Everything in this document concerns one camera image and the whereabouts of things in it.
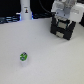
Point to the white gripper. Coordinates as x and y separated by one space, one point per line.
65 9

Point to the green-lidded white kcup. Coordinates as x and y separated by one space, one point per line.
23 58

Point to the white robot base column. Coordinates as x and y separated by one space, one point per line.
26 13

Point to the black kcup holder box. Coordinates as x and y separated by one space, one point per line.
62 29

